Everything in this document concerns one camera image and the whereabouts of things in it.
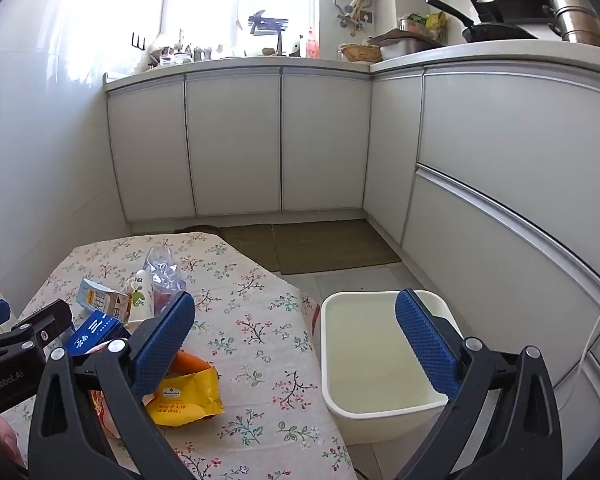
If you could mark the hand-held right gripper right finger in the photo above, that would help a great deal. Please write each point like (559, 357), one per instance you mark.
(422, 345)

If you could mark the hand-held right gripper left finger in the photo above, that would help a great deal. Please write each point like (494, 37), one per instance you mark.
(162, 345)

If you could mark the orange peel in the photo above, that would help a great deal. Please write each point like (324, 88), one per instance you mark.
(192, 361)

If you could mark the blue paper box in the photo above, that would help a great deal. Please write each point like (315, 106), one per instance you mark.
(92, 332)

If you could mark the small white bottle green label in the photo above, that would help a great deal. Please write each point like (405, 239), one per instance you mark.
(140, 300)

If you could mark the blue and white milk carton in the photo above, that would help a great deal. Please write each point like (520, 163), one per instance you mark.
(97, 300)

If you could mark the yellow snack packet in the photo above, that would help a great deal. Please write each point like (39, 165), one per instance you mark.
(190, 395)

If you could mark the white plastic bin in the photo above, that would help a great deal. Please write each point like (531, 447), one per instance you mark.
(360, 350)

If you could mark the clear plastic bottle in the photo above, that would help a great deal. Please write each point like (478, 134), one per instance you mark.
(162, 265)

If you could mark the red snack packet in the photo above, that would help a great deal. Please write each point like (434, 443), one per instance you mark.
(107, 417)

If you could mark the white drawer front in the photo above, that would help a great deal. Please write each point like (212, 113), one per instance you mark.
(480, 260)
(520, 135)

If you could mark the floral tablecloth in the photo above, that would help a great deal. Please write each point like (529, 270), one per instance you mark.
(260, 310)

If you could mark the round dark floor mat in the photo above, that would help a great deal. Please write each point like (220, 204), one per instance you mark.
(197, 230)

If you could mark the small olive floor mat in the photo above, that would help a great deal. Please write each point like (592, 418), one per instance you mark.
(250, 245)

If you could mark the large olive floor mat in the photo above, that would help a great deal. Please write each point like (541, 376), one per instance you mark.
(330, 245)

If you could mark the white cabinet door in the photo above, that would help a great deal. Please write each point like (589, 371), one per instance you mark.
(145, 145)
(325, 135)
(235, 140)
(392, 150)

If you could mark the group of glass jars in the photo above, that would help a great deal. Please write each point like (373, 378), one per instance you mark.
(180, 55)

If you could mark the black pronged rack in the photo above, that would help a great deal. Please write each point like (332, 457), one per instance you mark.
(139, 41)

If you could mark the wicker basket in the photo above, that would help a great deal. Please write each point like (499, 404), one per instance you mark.
(360, 52)

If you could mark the steel tray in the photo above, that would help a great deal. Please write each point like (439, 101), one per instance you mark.
(405, 46)

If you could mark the black frying pan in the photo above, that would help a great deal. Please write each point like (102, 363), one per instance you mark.
(490, 32)

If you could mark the red plastic bottle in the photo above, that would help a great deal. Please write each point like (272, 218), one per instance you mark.
(311, 45)

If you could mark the yellow and green food packets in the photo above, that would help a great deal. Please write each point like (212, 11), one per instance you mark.
(427, 20)

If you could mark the stacked steel pots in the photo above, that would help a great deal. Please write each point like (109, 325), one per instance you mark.
(577, 15)

